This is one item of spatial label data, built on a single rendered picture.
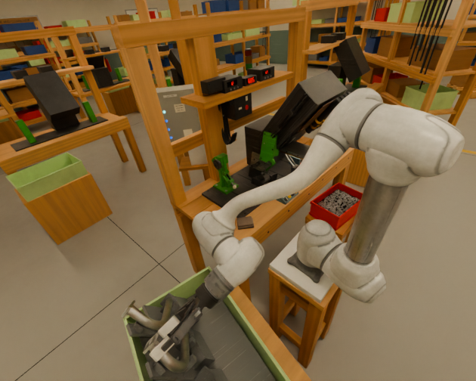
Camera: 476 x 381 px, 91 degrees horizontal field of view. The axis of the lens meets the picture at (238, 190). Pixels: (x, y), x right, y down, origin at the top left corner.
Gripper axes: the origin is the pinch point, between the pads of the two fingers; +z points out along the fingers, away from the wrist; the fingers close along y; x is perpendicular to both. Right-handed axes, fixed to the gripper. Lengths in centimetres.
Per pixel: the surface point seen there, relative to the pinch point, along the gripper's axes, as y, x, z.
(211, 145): -87, -52, -73
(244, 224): -61, 2, -49
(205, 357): -16.7, 20.4, 0.3
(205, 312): -37.4, 14.9, -5.6
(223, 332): -29.1, 24.0, -7.2
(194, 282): -41.5, 1.9, -10.2
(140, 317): -10.9, -7.8, 4.3
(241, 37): -487, -301, -429
